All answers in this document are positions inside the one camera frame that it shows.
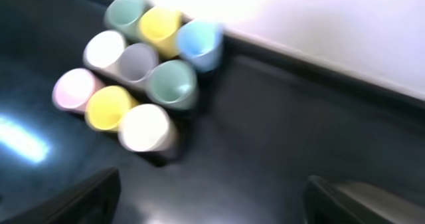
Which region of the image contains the white cup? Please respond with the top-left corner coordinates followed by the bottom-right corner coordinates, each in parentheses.
top-left (82, 29), bottom-right (128, 75)
top-left (118, 103), bottom-right (179, 154)

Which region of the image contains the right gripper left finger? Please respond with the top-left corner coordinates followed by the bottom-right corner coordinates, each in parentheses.
top-left (0, 166), bottom-right (122, 224)

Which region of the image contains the green cup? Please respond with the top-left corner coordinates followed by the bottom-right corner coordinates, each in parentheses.
top-left (104, 0), bottom-right (152, 42)
top-left (145, 59), bottom-right (200, 111)

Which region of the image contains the blue cup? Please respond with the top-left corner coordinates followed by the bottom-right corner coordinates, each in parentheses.
top-left (175, 19), bottom-right (224, 74)

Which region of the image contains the black tray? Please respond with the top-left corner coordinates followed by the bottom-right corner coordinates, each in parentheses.
top-left (66, 4), bottom-right (232, 168)

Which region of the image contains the grey cup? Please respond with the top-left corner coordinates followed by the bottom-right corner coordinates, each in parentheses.
top-left (116, 43), bottom-right (159, 90)

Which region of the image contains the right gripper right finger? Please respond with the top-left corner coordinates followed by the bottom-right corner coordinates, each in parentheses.
top-left (301, 174), bottom-right (425, 224)

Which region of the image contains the pink cup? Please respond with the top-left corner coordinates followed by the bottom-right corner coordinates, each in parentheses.
top-left (52, 67), bottom-right (106, 114)

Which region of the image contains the yellow cup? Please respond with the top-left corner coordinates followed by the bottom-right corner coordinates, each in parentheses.
top-left (84, 85), bottom-right (139, 133)
top-left (137, 6), bottom-right (183, 60)

